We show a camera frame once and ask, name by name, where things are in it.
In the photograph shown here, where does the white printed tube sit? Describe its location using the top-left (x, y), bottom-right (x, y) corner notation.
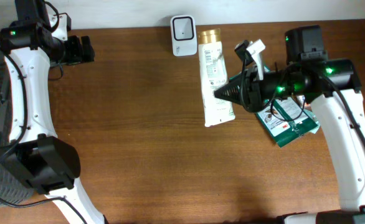
top-left (198, 28), bottom-right (235, 128)

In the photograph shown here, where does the green white wipes packet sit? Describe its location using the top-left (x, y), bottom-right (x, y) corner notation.
top-left (229, 65), bottom-right (321, 148)

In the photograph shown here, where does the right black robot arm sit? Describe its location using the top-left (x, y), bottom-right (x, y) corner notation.
top-left (214, 25), bottom-right (365, 223)

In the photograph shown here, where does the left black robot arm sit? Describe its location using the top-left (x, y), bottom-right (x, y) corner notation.
top-left (0, 0), bottom-right (107, 223)

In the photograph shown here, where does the white barcode scanner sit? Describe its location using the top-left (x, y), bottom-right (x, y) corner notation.
top-left (170, 15), bottom-right (198, 57)

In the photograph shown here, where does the left black camera cable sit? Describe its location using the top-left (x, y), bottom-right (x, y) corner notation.
top-left (0, 49), bottom-right (88, 224)

